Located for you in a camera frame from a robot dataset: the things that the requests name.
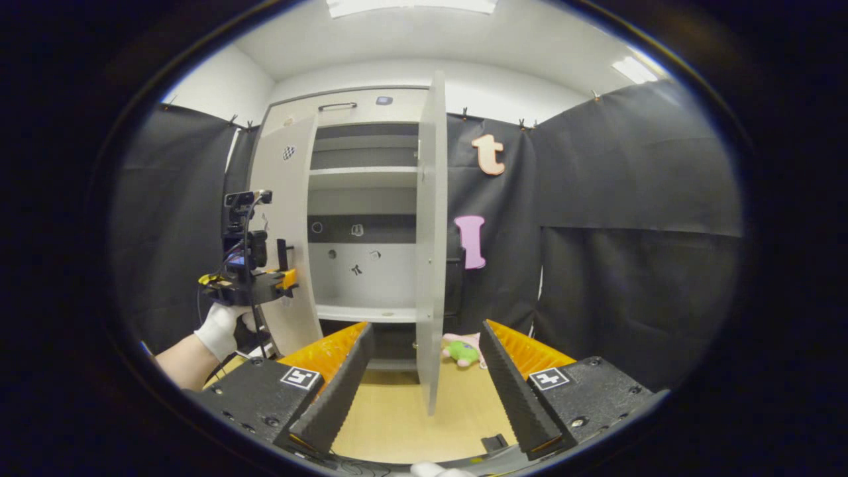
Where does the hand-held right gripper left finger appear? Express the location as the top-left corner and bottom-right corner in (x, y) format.
(185, 321), (375, 456)

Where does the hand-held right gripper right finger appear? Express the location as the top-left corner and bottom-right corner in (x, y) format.
(478, 319), (666, 461)

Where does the grey shoe cabinet door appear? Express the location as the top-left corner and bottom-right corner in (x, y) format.
(248, 114), (324, 357)
(415, 72), (466, 417)

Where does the grey double-door shoe cabinet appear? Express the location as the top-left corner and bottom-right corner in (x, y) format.
(248, 85), (449, 372)

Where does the white cabinet shelf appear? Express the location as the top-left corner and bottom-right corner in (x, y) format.
(309, 166), (419, 194)
(315, 303), (418, 323)

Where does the green and pink plush toy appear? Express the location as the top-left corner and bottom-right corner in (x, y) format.
(441, 333), (488, 369)

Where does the black backdrop cloth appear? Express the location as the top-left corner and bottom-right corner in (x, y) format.
(109, 79), (746, 392)

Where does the long ceiling light panel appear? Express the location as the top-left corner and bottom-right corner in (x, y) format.
(327, 0), (498, 19)

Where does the small ceiling light panel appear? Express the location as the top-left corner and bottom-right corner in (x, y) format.
(611, 56), (660, 85)

